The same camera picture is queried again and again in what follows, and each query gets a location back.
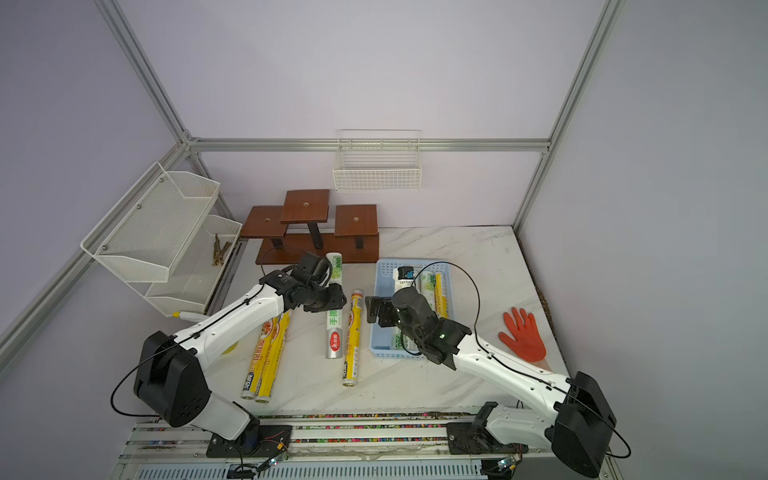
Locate yellow wrap roll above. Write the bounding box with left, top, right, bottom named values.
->
left=342, top=289, right=364, bottom=387
left=255, top=310, right=293, bottom=403
left=434, top=273, right=449, bottom=318
left=241, top=316, right=281, bottom=400

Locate light blue plastic basket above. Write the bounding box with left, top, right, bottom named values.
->
left=370, top=258, right=454, bottom=359

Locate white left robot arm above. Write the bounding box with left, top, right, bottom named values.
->
left=133, top=253, right=346, bottom=449

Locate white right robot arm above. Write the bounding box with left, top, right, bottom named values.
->
left=365, top=287, right=618, bottom=478

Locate brown wooden tiered stand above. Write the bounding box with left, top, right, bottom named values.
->
left=240, top=189, right=380, bottom=265

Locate red rubber glove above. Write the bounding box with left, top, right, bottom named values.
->
left=498, top=307, right=547, bottom=368

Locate wooden clothespins bundle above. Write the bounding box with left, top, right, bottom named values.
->
left=212, top=234, right=232, bottom=266

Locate white mesh two-tier shelf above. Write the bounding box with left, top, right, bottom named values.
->
left=80, top=162, right=242, bottom=317

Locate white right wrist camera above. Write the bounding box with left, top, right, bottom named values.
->
left=392, top=266, right=416, bottom=292

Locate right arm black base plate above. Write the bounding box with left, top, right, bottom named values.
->
left=445, top=402, right=529, bottom=455

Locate white wire wall basket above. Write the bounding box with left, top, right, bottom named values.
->
left=332, top=129, right=422, bottom=192

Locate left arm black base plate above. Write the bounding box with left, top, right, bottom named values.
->
left=206, top=424, right=293, bottom=458

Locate aluminium rail frame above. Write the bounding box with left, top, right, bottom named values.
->
left=110, top=401, right=613, bottom=480

